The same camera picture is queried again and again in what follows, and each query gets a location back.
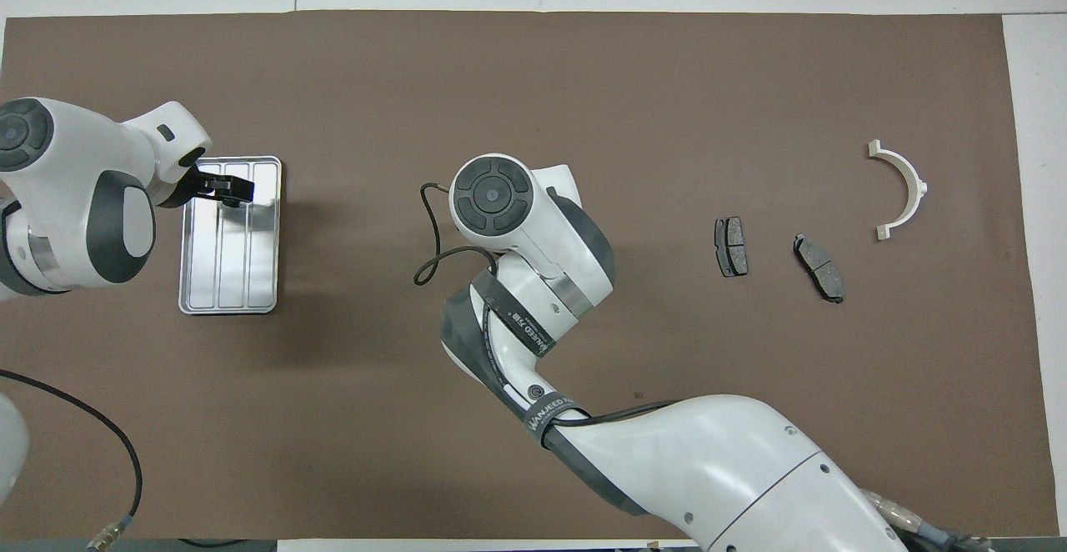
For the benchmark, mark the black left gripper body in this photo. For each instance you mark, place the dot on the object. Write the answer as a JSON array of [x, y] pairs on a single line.
[[200, 185]]

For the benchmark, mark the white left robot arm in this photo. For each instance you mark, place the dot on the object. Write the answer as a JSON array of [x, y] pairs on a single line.
[[75, 168]]

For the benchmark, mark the silver metal tray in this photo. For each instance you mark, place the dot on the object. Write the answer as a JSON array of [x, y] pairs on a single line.
[[250, 268]]

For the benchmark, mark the brown table mat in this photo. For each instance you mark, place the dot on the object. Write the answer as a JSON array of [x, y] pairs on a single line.
[[583, 77]]

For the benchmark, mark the rectangular dark grey brake pad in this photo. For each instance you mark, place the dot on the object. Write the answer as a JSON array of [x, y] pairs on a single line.
[[731, 245]]

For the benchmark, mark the curved dark grey brake pad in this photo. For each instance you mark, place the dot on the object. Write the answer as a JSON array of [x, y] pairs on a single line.
[[819, 267]]

